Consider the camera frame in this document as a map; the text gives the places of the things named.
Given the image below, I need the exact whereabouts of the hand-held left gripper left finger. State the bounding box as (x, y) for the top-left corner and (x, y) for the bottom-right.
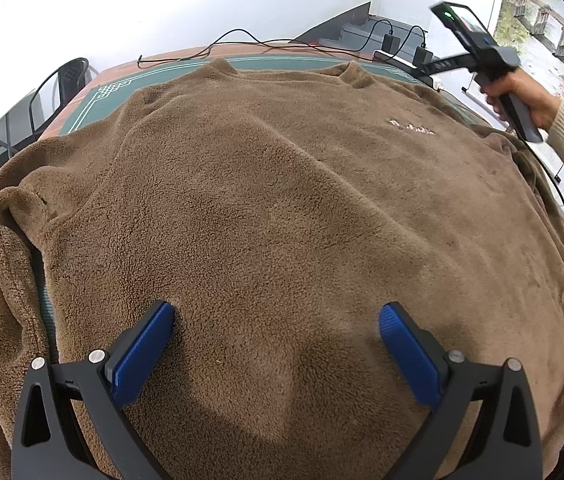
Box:
(10, 300), (177, 480)

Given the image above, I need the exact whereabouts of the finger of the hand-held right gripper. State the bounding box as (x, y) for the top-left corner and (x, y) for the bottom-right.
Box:
(414, 53), (473, 79)

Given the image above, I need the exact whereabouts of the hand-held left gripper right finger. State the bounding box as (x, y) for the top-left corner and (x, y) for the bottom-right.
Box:
(378, 302), (543, 480)

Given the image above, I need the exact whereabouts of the brown fleece sweater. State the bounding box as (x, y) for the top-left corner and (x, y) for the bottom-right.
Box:
(0, 57), (564, 480)

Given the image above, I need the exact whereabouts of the person's right hand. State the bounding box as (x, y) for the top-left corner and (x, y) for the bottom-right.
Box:
(479, 67), (561, 131)

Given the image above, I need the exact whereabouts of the white power strip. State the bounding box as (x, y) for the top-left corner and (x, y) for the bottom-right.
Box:
(373, 49), (444, 88)

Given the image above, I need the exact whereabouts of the grey staircase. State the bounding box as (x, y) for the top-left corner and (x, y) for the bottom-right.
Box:
(293, 1), (445, 57)

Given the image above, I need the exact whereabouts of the green table mat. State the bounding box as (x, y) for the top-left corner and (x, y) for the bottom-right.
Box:
(56, 51), (468, 137)

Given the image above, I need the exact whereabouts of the black metal chair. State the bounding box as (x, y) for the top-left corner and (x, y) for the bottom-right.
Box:
(26, 57), (96, 142)

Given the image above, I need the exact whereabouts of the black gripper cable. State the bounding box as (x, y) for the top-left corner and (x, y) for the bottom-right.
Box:
(516, 132), (564, 286)

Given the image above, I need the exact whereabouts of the long black cable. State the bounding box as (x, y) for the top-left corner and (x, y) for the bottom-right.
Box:
(136, 28), (335, 69)

